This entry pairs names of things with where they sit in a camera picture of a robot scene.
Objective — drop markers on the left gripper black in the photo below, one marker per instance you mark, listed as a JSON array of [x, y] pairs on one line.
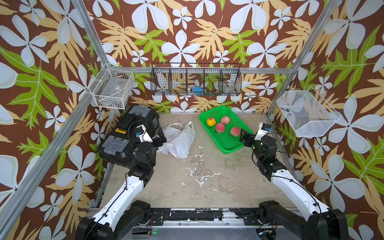
[[161, 139]]

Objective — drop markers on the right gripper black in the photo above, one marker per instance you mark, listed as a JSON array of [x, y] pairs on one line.
[[246, 137]]

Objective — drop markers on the white plastic bag red print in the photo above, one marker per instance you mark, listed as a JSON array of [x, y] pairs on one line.
[[178, 141]]

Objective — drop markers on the pink peach back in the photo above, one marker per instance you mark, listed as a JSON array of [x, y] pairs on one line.
[[225, 120]]

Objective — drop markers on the yellow peach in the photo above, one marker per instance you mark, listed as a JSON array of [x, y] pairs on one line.
[[211, 122]]

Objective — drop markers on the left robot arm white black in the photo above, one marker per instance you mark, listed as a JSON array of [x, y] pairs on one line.
[[122, 213]]

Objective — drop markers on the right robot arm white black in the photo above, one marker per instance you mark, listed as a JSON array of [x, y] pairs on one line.
[[316, 221]]

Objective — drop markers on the green plastic basket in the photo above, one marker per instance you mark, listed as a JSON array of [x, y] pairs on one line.
[[225, 141]]

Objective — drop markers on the black toolbox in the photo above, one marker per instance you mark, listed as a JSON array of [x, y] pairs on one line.
[[122, 147]]

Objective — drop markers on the blue object in basket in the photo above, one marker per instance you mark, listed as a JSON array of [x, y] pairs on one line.
[[197, 91]]

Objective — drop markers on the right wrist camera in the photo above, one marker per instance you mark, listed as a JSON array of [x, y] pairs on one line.
[[263, 130]]

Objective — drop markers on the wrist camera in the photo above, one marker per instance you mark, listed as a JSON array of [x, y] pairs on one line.
[[263, 130], [142, 134]]

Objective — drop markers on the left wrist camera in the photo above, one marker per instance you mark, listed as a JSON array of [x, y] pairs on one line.
[[142, 134]]

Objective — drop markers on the black wire basket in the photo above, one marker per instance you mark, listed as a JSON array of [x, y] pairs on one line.
[[215, 79]]

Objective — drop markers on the white wire basket right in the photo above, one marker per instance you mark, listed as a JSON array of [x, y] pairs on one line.
[[308, 112]]

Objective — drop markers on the white wire basket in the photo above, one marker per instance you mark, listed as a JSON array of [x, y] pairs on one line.
[[308, 112], [111, 88]]

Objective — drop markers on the white wire basket left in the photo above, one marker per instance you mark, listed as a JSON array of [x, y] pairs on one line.
[[111, 88]]

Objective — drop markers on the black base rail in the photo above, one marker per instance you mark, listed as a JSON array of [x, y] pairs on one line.
[[200, 216]]

